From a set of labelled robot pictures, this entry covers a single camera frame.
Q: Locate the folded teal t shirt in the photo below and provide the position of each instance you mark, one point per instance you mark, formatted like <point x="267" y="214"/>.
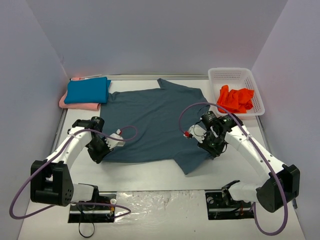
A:
<point x="93" y="91"/>

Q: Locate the folded pink t shirt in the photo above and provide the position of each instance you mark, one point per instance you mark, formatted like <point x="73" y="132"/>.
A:
<point x="82" y="106"/>

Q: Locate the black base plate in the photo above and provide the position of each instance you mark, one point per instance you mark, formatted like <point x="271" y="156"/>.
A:
<point x="218" y="209"/>
<point x="94" y="213"/>

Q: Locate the aluminium rail back edge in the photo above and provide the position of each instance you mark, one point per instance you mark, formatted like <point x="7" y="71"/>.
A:
<point x="155" y="76"/>

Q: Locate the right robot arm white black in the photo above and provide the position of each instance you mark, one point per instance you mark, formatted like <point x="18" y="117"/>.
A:
<point x="278" y="183"/>

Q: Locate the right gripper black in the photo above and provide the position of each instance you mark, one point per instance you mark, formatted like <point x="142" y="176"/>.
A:
<point x="211" y="146"/>

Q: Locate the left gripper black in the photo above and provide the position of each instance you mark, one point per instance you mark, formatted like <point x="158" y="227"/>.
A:
<point x="96" y="152"/>

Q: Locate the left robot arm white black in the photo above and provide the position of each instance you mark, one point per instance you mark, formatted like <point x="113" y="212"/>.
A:
<point x="52" y="183"/>

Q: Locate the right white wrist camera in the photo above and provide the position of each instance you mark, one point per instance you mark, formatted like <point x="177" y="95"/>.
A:
<point x="197" y="132"/>

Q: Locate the dark blue-grey t shirt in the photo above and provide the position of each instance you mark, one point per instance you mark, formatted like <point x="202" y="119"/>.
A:
<point x="156" y="135"/>

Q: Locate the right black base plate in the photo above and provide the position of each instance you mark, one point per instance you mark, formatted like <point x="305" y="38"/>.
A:
<point x="218" y="209"/>

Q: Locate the orange crumpled t shirt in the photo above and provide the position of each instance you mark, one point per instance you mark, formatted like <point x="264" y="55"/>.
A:
<point x="236" y="101"/>

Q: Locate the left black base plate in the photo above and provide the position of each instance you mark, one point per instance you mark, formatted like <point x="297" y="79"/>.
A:
<point x="94" y="213"/>

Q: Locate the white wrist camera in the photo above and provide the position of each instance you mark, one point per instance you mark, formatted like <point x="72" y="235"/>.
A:
<point x="115" y="141"/>
<point x="197" y="132"/>

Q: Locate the aluminium rail edge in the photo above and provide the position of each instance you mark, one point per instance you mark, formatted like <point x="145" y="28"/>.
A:
<point x="265" y="135"/>
<point x="155" y="76"/>

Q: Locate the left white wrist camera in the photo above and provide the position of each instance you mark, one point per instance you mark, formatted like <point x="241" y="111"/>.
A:
<point x="115" y="141"/>

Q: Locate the aluminium rail right edge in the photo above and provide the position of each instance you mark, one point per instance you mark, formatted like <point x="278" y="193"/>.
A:
<point x="265" y="135"/>

